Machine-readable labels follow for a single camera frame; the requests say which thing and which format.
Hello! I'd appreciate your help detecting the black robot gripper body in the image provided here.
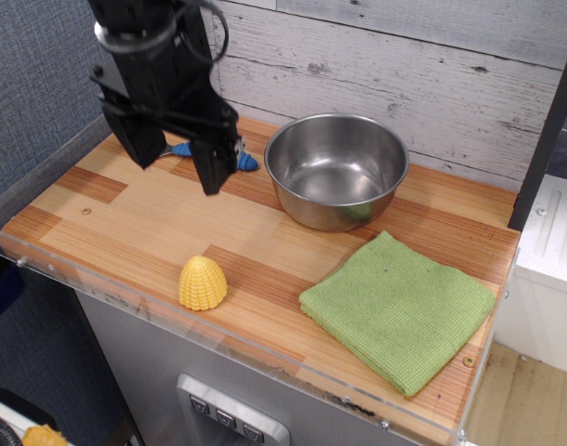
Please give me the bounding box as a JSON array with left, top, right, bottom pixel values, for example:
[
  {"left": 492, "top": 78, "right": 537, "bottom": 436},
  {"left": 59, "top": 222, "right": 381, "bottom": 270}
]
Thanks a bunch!
[{"left": 90, "top": 8, "right": 240, "bottom": 145}]

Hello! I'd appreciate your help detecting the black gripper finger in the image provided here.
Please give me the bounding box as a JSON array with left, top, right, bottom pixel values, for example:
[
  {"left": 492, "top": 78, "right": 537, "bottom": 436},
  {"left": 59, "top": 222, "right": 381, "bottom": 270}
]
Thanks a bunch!
[
  {"left": 103, "top": 109, "right": 165, "bottom": 168},
  {"left": 190, "top": 138, "right": 237, "bottom": 195}
]

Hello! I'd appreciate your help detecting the yellow toy corn piece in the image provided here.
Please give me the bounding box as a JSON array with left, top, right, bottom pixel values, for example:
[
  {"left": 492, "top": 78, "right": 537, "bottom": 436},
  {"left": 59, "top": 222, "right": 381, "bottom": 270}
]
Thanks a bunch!
[{"left": 178, "top": 256, "right": 228, "bottom": 311}]

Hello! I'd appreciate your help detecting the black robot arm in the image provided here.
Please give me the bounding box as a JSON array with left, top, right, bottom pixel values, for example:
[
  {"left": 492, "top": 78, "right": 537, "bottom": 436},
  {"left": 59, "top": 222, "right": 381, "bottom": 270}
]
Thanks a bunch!
[{"left": 89, "top": 1, "right": 242, "bottom": 195}]

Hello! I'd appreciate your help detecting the stainless steel bowl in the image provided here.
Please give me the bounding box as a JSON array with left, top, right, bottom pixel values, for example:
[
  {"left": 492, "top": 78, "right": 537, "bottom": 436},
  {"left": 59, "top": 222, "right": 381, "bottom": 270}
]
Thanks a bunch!
[{"left": 264, "top": 113, "right": 410, "bottom": 232}]

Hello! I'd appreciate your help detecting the silver toy fridge cabinet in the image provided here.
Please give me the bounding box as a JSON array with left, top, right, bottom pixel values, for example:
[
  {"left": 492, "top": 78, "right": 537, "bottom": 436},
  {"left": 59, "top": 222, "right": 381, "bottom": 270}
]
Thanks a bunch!
[{"left": 78, "top": 293, "right": 458, "bottom": 445}]

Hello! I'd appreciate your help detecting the folded green cloth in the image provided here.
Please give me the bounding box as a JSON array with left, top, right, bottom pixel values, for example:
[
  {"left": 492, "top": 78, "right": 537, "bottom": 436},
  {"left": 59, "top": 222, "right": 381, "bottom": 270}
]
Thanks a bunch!
[{"left": 299, "top": 232, "right": 495, "bottom": 397}]

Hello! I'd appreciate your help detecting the clear acrylic table guard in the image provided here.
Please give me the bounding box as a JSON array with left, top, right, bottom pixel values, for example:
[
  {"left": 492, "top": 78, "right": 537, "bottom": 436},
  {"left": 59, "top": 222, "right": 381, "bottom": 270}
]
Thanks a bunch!
[{"left": 0, "top": 67, "right": 521, "bottom": 446}]

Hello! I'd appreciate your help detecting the silver dispenser button panel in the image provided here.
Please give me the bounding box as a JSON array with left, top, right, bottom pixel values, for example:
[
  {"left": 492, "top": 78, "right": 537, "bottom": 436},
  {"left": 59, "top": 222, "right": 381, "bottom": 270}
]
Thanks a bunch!
[{"left": 177, "top": 374, "right": 291, "bottom": 445}]

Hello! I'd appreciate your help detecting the yellow black object bottom left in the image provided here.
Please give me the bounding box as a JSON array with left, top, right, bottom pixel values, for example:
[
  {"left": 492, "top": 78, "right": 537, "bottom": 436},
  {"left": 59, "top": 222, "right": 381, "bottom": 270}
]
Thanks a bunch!
[{"left": 0, "top": 419, "right": 70, "bottom": 446}]

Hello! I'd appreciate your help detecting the white aluminium side block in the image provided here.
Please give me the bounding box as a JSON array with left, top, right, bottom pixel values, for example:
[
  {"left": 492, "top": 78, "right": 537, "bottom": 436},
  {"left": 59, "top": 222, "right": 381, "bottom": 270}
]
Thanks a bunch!
[{"left": 494, "top": 175, "right": 567, "bottom": 372}]

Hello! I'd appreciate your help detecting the blue handled metal spoon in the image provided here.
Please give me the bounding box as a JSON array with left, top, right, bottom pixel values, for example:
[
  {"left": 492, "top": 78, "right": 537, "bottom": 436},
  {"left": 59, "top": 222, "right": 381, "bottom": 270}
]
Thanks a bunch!
[{"left": 160, "top": 139, "right": 259, "bottom": 172}]

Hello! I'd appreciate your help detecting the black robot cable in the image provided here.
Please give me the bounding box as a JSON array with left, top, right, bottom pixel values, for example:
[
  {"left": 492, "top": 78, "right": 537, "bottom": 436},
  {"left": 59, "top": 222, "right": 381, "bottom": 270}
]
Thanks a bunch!
[{"left": 95, "top": 0, "right": 231, "bottom": 64}]

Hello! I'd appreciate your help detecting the black right upright post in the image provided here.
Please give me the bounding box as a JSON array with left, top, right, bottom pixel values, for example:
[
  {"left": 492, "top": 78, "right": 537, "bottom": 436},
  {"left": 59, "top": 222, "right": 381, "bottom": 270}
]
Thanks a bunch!
[{"left": 508, "top": 61, "right": 567, "bottom": 231}]

